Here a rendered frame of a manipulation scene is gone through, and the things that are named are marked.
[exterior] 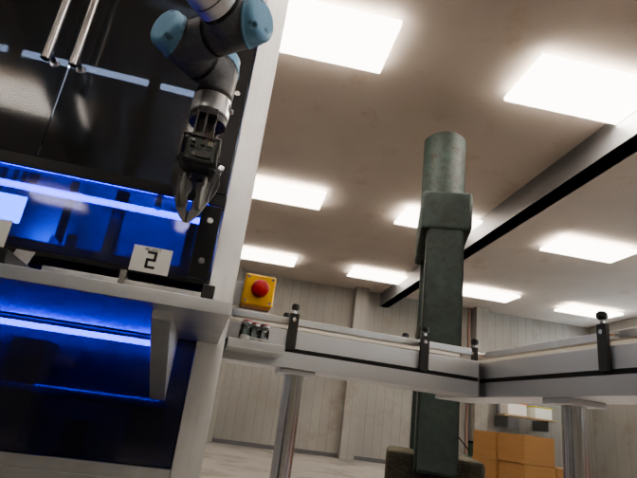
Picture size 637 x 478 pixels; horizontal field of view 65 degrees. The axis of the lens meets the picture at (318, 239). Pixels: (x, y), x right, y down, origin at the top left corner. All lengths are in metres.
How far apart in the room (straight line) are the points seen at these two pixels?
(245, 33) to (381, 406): 11.15
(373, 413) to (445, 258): 8.09
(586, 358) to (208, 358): 0.78
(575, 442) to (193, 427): 0.80
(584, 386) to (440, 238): 2.96
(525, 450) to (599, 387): 6.29
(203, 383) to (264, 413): 10.22
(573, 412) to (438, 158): 3.63
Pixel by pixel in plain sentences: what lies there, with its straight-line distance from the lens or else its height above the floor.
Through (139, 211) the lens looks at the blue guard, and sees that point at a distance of 1.22.
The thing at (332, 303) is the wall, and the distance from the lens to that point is 11.76.
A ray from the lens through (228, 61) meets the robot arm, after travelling 1.06.
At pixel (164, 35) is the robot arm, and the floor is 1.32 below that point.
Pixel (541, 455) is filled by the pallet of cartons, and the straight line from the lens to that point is 7.52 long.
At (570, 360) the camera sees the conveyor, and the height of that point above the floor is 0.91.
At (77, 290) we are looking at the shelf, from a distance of 0.78.
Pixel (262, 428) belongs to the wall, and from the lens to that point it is 11.35.
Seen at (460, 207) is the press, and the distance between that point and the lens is 4.12.
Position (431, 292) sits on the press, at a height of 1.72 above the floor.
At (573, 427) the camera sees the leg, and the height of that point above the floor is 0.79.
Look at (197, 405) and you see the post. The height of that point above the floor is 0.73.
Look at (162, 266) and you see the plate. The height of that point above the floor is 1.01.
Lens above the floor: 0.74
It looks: 19 degrees up
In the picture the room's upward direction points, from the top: 8 degrees clockwise
